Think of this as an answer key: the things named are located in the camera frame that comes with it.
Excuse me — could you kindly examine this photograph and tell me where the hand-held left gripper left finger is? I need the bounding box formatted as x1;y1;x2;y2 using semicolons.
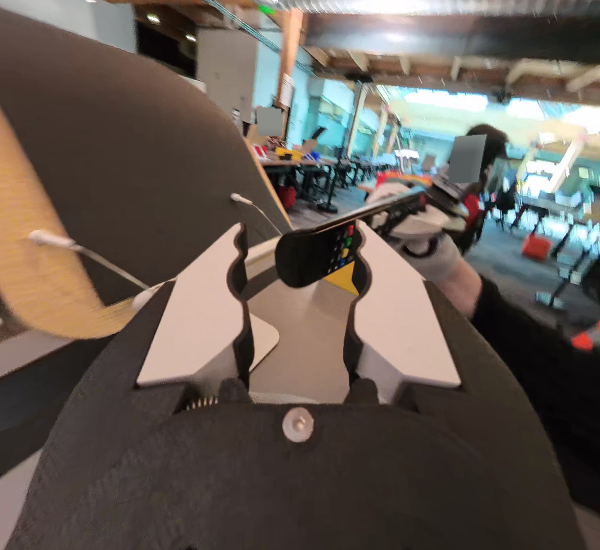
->
135;223;256;391

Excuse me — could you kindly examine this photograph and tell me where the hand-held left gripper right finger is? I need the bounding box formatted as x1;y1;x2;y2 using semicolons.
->
343;221;462;403

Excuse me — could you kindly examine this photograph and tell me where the black remote control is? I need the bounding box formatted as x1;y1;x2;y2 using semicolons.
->
275;191;428;289

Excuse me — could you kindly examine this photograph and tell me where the person's right forearm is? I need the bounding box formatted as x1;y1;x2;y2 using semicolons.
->
441;250;600;513

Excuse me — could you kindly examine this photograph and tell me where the person's right hand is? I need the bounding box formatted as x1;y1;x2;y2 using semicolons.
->
368;181;465;281

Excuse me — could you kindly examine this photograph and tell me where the white lamp stand with base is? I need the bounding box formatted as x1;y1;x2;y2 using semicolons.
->
244;237;282;372

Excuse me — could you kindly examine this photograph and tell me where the yellow plastic bin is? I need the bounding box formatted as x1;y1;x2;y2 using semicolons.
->
322;260;361;296

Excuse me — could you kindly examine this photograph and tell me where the cluttered work table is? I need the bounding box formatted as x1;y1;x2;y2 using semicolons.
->
253;154;357;213

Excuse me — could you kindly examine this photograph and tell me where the wood-framed dark divider panel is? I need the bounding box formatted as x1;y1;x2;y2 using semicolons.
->
0;8;291;340

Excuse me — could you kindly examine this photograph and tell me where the white cord with peg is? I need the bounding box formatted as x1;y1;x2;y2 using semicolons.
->
28;230;151;293
230;193;284;236

